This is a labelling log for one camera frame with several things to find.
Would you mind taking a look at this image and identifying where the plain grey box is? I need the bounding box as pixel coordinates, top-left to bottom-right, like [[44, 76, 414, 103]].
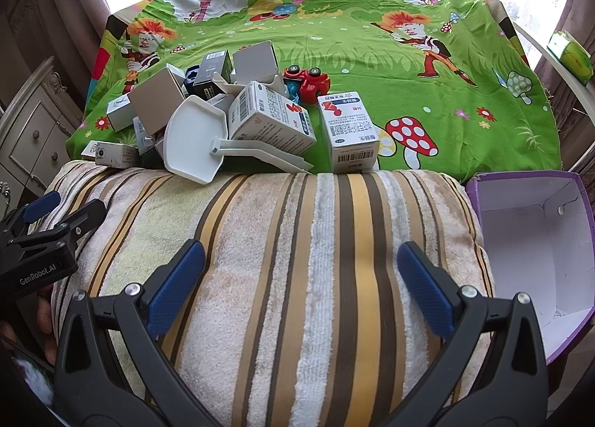
[[231, 40, 278, 86]]

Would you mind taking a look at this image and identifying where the red toy car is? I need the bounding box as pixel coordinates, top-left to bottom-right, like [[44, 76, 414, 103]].
[[283, 65, 332, 105]]

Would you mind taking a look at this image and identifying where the beige long box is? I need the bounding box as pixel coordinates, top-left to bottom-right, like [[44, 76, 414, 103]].
[[128, 65, 187, 137]]

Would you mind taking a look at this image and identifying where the carved cream nightstand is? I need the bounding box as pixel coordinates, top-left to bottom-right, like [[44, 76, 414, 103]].
[[0, 57, 89, 218]]

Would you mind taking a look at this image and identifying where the black box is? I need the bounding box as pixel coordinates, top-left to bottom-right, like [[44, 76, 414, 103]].
[[193, 50, 233, 97]]

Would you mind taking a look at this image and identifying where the striped plush towel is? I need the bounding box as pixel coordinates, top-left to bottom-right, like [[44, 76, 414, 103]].
[[35, 160, 496, 427]]

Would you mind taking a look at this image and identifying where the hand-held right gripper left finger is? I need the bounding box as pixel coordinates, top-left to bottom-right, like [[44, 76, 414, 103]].
[[53, 238, 206, 427]]

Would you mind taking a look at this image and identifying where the small white box dark logo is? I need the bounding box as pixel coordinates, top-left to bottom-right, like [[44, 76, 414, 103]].
[[81, 140, 140, 168]]

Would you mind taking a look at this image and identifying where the white curved shelf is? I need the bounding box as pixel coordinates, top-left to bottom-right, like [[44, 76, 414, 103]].
[[511, 20, 595, 139]]

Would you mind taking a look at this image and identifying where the person's left hand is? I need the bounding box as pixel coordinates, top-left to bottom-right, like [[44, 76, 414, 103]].
[[0, 285, 59, 363]]

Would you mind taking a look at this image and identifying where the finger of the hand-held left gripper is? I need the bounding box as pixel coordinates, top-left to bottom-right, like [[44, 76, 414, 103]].
[[4, 198, 107, 251], [0, 191, 62, 235]]

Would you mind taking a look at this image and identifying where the purple cardboard box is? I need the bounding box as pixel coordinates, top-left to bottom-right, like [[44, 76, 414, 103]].
[[465, 170, 595, 365]]

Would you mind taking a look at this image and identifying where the green tissue pack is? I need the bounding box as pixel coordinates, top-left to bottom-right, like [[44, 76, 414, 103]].
[[547, 29, 594, 86]]

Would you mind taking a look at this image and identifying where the white medicine box red mark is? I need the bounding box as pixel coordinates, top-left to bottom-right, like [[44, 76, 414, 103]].
[[317, 91, 382, 174], [228, 80, 318, 155]]

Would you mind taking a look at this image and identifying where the white plastic scoop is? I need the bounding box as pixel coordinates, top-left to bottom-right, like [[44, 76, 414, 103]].
[[164, 94, 314, 185]]

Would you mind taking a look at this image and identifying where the silver box with logo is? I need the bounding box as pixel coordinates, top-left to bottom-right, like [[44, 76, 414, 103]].
[[106, 94, 138, 132]]

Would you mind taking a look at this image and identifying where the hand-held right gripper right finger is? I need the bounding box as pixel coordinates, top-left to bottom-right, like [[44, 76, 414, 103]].
[[396, 241, 551, 427]]

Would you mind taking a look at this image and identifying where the cartoon printed green blanket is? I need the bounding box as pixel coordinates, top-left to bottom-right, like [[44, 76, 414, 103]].
[[65, 0, 565, 183]]

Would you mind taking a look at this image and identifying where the white fluffy cloth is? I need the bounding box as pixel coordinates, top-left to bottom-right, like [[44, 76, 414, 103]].
[[14, 357, 54, 404]]

